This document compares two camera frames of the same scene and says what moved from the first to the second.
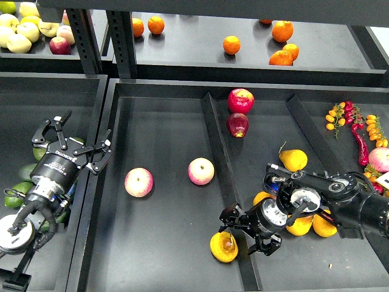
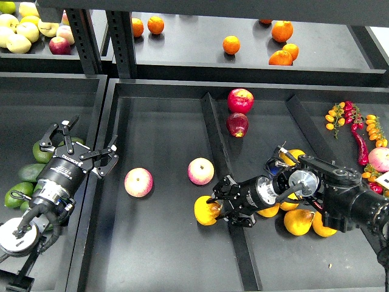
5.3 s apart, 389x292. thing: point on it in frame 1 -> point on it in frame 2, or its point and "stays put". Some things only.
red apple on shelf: (59, 45) stays put
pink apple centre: (200, 171) stays put
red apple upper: (240, 100) stays put
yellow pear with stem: (223, 246) -> (206, 213)
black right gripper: (266, 218) -> (246, 197)
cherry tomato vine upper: (343, 113) stays put
